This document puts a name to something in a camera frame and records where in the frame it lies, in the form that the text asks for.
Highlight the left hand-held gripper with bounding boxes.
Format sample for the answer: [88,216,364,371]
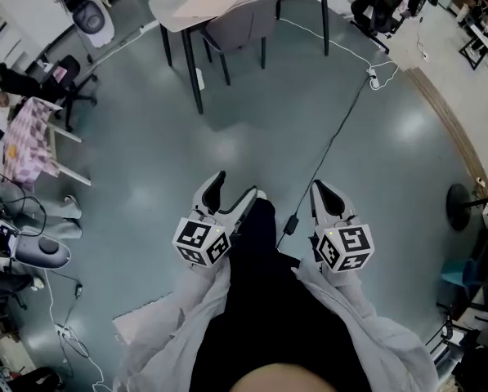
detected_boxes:
[172,171,258,268]

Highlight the black round stand base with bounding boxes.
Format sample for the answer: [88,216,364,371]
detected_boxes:
[445,183,473,232]

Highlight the person's chin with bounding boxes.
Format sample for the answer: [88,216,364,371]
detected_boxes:
[231,363,338,392]

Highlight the black cable with adapter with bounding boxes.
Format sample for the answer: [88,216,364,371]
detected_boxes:
[275,78,371,252]

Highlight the table with checked pink cloth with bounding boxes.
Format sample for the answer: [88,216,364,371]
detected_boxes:
[2,96,93,187]

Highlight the blue upholstered chair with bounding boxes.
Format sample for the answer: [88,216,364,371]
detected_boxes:
[200,0,278,87]

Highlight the grey handheld device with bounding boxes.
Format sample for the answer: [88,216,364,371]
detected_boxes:
[0,216,72,270]

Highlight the grey rounded device on stand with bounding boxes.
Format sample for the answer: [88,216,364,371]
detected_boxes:
[71,0,114,48]

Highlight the person's right forearm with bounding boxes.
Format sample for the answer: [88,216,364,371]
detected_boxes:
[292,255,439,392]

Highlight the pale marbled floor mat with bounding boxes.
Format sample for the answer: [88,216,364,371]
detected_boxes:
[112,294,175,345]

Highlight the person's left forearm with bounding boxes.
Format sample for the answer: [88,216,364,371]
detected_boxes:
[112,255,232,392]

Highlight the white power cable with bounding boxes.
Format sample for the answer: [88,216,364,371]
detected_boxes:
[275,16,400,91]

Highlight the person's black clothes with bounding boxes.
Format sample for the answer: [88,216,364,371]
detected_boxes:
[192,198,371,392]

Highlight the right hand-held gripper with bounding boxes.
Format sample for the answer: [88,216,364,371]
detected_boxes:
[308,180,374,273]

